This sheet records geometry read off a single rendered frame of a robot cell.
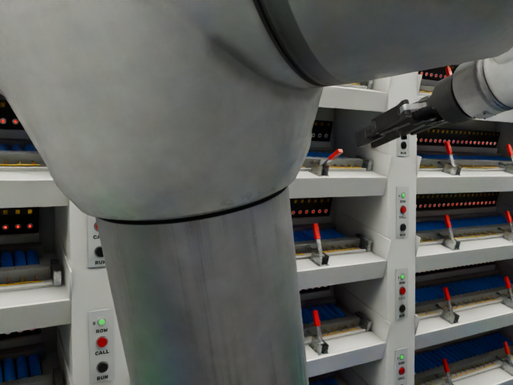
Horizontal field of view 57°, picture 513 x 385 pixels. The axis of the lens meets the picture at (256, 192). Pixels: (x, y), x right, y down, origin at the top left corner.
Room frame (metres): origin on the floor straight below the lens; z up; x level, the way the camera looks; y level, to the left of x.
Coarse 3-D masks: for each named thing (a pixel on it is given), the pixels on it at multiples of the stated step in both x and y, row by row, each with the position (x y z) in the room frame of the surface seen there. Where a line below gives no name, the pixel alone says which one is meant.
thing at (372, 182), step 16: (320, 144) 1.23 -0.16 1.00; (352, 144) 1.22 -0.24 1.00; (368, 160) 1.14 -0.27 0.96; (384, 160) 1.12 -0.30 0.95; (304, 176) 1.00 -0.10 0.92; (320, 176) 1.02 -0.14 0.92; (336, 176) 1.05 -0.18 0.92; (352, 176) 1.07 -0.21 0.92; (368, 176) 1.09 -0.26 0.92; (384, 176) 1.11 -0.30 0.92; (304, 192) 1.01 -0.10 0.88; (320, 192) 1.03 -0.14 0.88; (336, 192) 1.05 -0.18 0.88; (352, 192) 1.07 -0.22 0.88; (368, 192) 1.10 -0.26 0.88; (384, 192) 1.12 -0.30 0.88
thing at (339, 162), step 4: (308, 160) 1.08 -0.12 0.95; (324, 160) 1.10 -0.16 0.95; (332, 160) 1.11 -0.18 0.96; (336, 160) 1.11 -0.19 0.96; (340, 160) 1.12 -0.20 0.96; (344, 160) 1.13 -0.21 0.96; (348, 160) 1.13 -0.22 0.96; (352, 160) 1.14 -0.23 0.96; (356, 160) 1.14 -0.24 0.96; (360, 160) 1.15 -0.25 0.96; (304, 164) 1.07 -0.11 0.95; (308, 164) 1.08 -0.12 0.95; (328, 164) 1.10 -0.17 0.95; (332, 164) 1.11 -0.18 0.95; (336, 164) 1.12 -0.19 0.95; (340, 164) 1.12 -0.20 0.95; (344, 164) 1.13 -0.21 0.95; (348, 164) 1.13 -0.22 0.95; (352, 164) 1.14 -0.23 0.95; (356, 164) 1.14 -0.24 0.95; (360, 164) 1.15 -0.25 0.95
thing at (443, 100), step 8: (440, 80) 0.74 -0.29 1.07; (448, 80) 0.72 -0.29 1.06; (440, 88) 0.73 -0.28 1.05; (448, 88) 0.71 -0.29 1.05; (432, 96) 0.74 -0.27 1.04; (440, 96) 0.72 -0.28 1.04; (448, 96) 0.71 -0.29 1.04; (432, 104) 0.74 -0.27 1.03; (440, 104) 0.72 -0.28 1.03; (448, 104) 0.71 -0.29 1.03; (456, 104) 0.71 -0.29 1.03; (416, 112) 0.77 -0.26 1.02; (424, 112) 0.75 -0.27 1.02; (432, 112) 0.76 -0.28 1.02; (440, 112) 0.73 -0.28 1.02; (448, 112) 0.72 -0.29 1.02; (456, 112) 0.71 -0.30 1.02; (464, 112) 0.71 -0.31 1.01; (448, 120) 0.73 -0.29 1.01; (456, 120) 0.73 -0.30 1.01; (464, 120) 0.73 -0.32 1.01
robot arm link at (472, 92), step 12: (480, 60) 0.66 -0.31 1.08; (456, 72) 0.70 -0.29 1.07; (468, 72) 0.68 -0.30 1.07; (480, 72) 0.66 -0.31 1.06; (456, 84) 0.69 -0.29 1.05; (468, 84) 0.67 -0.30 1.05; (480, 84) 0.66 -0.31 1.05; (456, 96) 0.69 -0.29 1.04; (468, 96) 0.68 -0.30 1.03; (480, 96) 0.67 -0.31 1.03; (492, 96) 0.65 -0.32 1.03; (468, 108) 0.69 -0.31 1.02; (480, 108) 0.68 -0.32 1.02; (492, 108) 0.67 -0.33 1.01; (504, 108) 0.67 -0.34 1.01
